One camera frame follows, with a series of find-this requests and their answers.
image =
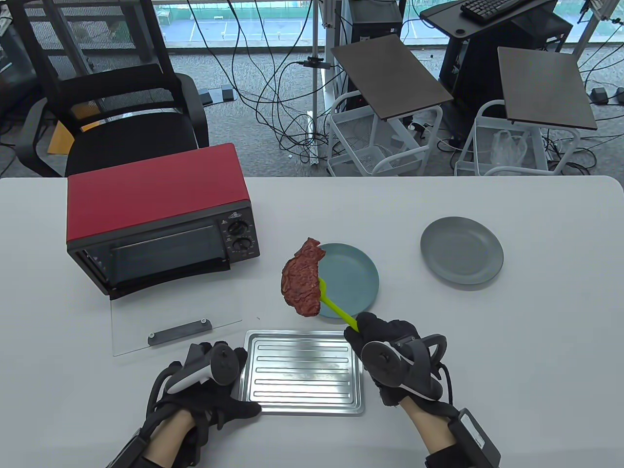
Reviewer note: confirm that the person's left hand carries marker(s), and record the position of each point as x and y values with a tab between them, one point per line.
234	407

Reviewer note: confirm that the person's right hand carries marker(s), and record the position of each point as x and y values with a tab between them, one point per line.
385	329

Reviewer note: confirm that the green dessert spatula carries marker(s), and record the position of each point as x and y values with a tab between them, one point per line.
336	307

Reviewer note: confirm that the silver baking tray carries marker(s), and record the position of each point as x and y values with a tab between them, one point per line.
302	370

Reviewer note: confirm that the red raw steak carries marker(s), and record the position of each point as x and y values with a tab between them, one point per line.
302	282

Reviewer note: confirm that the red oven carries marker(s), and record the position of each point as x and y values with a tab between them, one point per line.
156	190

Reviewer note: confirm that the person's right forearm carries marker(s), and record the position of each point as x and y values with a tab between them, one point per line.
429	434

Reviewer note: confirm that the grey right hand controller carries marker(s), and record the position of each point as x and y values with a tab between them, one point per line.
382	358

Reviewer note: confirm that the grey hand controller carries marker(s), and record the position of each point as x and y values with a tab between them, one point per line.
222	363
382	358

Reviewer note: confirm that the grey left hand controller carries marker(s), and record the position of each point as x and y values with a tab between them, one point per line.
222	363

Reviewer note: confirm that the teal round plate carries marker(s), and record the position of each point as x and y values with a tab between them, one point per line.
351	273

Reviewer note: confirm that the grey round plate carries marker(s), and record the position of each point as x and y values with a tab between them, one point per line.
460	251

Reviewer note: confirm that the clear plastic bag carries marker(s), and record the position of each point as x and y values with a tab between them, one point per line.
507	148

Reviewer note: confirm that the brown top white side table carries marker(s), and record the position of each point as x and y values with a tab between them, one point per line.
541	87
390	73

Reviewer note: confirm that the black computer desk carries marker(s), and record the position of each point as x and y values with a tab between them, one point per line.
487	68

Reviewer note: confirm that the grey foot pedal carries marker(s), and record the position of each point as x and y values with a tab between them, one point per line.
228	92
205	97

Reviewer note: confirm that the black office chair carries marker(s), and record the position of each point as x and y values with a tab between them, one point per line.
131	141

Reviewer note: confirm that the black computer tower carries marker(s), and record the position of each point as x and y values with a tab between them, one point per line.
370	19

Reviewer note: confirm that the brown paper envelope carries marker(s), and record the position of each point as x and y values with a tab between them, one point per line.
61	141

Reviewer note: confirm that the black keyboard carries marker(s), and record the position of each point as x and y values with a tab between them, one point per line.
487	9

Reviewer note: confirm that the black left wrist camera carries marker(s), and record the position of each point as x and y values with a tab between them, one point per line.
192	448

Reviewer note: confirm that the white metal post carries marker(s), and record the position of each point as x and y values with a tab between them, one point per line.
319	73

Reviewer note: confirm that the white metal frame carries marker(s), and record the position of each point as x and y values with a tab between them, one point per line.
587	34

